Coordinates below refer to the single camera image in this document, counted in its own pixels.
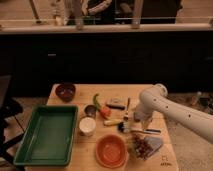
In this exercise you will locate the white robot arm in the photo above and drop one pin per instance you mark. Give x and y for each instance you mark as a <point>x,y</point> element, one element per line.
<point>155,98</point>

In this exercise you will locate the person in background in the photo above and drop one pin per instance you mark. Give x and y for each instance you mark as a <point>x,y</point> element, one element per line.
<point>107,12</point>

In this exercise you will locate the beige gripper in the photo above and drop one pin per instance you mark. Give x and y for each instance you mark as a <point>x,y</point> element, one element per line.
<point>146,122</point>

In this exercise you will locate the green plastic tray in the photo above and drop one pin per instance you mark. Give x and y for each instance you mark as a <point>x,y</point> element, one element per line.
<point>48,138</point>

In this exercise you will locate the grey black eraser block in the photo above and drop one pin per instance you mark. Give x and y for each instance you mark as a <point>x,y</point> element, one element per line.
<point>116,104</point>

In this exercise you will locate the dark purple bowl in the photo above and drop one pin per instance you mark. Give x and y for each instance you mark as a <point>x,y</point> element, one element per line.
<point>66,91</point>

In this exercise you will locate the yellow handled tool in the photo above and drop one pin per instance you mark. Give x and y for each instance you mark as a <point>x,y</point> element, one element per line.
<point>112,122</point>

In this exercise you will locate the blue grey sponge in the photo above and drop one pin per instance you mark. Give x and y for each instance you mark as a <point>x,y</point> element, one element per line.
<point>137,117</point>

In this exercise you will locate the orange bowl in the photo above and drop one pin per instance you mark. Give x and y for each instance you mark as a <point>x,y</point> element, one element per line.
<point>110,151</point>

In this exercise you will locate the green chili pepper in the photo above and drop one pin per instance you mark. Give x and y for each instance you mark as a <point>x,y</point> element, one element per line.
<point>95,102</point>

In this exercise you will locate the black dish brush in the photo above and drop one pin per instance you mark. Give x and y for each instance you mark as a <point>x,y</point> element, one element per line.
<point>125,128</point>

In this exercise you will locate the black chair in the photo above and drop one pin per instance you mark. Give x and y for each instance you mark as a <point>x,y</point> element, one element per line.
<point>8,108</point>

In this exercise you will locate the metal fork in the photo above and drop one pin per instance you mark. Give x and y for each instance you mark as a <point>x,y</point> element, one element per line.
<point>126,116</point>

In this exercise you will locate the small metal cup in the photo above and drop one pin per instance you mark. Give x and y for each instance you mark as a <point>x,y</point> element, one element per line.
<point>90,111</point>

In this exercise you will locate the orange carrot toy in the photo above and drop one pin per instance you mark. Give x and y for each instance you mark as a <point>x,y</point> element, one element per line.
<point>105,112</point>

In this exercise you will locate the grey cloth piece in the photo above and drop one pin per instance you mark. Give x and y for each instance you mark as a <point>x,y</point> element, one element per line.
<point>155,143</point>

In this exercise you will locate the white cup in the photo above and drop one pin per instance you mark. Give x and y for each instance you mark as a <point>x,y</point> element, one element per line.
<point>87,126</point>

